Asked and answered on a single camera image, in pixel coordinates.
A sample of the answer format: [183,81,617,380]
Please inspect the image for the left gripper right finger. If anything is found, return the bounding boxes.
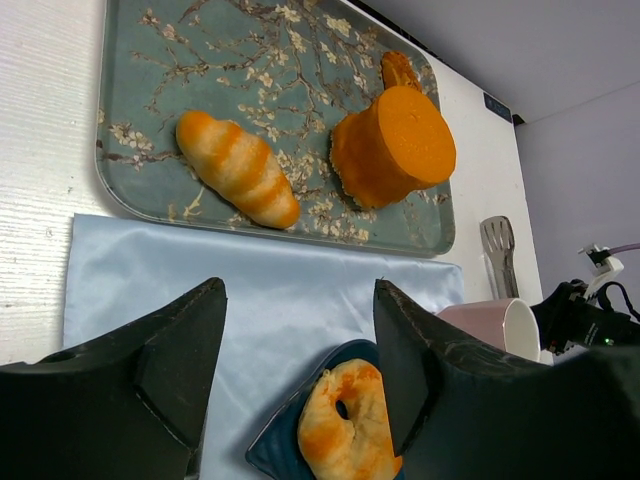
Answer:
[373,280,639,479]

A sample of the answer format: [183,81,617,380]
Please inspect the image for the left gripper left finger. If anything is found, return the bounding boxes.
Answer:
[1,278,227,479]

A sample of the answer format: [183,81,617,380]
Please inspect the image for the round striped bread bun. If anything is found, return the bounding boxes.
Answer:
[297,358,403,480]

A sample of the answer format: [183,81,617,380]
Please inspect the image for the metal tongs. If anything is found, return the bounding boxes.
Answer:
[480,215,519,299]

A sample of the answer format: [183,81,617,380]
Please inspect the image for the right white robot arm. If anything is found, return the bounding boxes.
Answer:
[531,280,639,355]

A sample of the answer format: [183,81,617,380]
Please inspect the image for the striped croissant bread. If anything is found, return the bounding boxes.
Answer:
[176,111,300,229]

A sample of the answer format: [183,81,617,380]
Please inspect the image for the pink mug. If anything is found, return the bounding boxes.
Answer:
[436,298,541,362]

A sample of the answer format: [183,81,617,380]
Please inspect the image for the dark blue leaf plate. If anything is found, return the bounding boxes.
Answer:
[245,340,380,479]

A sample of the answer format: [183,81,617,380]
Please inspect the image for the light blue cloth mat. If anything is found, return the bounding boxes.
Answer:
[63,215,463,479]

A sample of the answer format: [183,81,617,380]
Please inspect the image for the orange cylindrical cake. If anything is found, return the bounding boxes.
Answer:
[330,86,456,209]

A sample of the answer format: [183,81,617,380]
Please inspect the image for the small brown pastry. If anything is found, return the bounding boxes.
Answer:
[381,51,423,93]

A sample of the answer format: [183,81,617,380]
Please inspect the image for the floral metal tray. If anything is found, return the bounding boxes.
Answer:
[96,1,455,257]

